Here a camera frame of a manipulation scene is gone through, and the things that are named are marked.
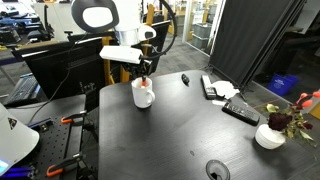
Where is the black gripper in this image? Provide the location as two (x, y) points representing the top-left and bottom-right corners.
(124, 61), (153, 82)

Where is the white ceramic mug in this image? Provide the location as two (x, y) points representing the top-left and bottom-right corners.
(130, 77), (157, 110)

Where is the small black oval device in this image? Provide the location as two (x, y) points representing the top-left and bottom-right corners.
(180, 73), (191, 87)

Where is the small black monitor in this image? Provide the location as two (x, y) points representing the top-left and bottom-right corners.
(145, 20), (172, 65)

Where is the grey storage bin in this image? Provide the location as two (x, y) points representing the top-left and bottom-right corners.
(191, 33), (211, 51)
(193, 22), (215, 39)

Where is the grey remote control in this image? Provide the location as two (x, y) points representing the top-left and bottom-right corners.
(200, 74), (218, 100)

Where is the orange black clamp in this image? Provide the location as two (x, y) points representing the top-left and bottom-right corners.
(60, 111), (88, 125)
(45, 152), (85, 178)

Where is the white crumpled paper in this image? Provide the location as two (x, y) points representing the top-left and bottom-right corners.
(212, 80), (241, 100)

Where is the wide black monitor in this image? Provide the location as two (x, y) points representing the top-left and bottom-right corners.
(12, 35), (108, 102)

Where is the black remote control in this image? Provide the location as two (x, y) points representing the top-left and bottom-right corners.
(221, 101), (261, 127)

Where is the black perforated breadboard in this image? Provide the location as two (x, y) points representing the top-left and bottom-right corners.
(25, 115), (84, 180)

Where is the black folding partition screen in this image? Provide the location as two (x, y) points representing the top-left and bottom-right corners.
(208, 0), (307, 90)

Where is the black keyboard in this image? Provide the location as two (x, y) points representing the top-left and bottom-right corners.
(2, 75), (40, 107)

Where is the blue plastic bin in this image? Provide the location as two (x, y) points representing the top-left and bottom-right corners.
(267, 72), (300, 97)

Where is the white ribbed vase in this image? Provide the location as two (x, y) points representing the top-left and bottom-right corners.
(254, 123), (287, 150)

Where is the dark red flower bouquet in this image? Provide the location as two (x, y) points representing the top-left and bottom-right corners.
(264, 90), (320, 148)

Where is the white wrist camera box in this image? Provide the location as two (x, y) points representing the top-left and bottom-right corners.
(99, 45), (144, 65)

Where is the yellow wooden frame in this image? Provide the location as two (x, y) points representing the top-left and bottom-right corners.
(101, 2), (156, 87)

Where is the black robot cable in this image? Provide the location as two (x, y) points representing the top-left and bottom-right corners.
(139, 0), (179, 62)

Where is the thin black monitor cable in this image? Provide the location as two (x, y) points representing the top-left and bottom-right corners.
(25, 31), (88, 127)

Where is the round table cable grommet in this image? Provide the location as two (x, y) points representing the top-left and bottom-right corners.
(205, 159), (231, 180)

